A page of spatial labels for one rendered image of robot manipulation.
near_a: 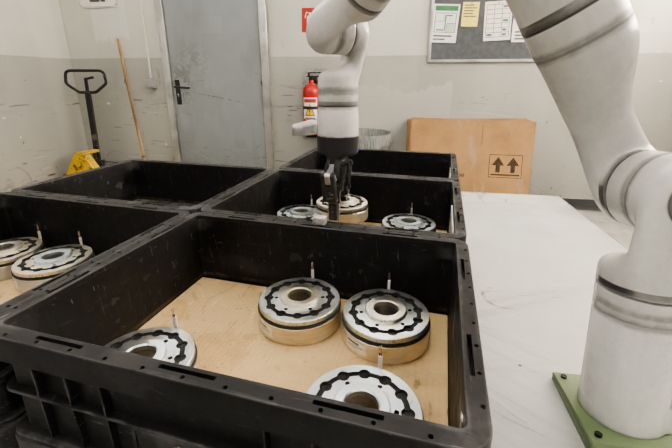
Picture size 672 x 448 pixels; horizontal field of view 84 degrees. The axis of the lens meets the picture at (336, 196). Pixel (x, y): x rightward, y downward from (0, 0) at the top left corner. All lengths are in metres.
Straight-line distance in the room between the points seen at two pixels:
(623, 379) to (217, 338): 0.48
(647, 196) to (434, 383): 0.29
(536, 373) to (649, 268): 0.26
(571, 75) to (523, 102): 3.22
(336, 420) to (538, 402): 0.43
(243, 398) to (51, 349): 0.16
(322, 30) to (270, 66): 3.13
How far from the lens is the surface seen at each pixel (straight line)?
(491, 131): 3.48
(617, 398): 0.60
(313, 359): 0.45
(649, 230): 0.51
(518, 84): 3.66
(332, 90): 0.64
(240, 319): 0.52
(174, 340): 0.46
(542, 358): 0.73
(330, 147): 0.65
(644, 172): 0.51
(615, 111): 0.52
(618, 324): 0.56
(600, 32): 0.46
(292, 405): 0.27
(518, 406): 0.63
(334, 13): 0.62
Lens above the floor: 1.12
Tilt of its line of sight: 17 degrees down
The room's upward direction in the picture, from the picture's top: straight up
